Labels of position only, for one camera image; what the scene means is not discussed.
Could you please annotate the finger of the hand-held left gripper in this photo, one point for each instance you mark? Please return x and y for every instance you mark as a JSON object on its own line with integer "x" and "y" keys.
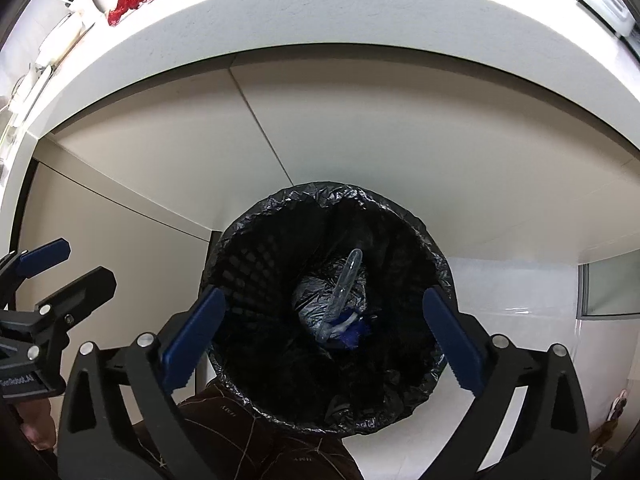
{"x": 47, "y": 254}
{"x": 80, "y": 300}

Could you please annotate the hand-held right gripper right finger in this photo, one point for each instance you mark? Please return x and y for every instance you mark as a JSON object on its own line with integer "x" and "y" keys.
{"x": 452, "y": 340}

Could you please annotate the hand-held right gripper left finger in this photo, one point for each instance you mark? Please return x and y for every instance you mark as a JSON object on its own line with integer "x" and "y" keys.
{"x": 192, "y": 342}

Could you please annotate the black bin with bag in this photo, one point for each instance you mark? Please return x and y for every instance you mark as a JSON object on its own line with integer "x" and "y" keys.
{"x": 280, "y": 370}

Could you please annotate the blue white wrapper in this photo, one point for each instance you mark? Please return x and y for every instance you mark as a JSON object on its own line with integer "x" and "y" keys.
{"x": 352, "y": 334}

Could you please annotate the clear plastic bottle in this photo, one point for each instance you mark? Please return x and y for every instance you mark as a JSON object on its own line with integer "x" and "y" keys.
{"x": 345, "y": 280}

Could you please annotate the person's left hand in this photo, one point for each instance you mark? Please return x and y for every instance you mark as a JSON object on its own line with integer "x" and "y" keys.
{"x": 36, "y": 422}

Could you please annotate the person's brown trouser leg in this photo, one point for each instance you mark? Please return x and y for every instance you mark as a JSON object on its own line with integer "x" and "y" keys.
{"x": 280, "y": 455}

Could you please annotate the glass door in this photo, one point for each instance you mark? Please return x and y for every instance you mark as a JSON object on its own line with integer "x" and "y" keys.
{"x": 610, "y": 285}

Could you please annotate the pink white sneaker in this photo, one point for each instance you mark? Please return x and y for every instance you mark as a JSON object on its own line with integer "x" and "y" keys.
{"x": 619, "y": 405}

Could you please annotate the white bowl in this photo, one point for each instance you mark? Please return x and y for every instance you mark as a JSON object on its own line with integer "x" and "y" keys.
{"x": 57, "y": 40}

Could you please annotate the white flowered rice cooker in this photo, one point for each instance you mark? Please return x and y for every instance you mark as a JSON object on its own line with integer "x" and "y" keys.
{"x": 611, "y": 7}

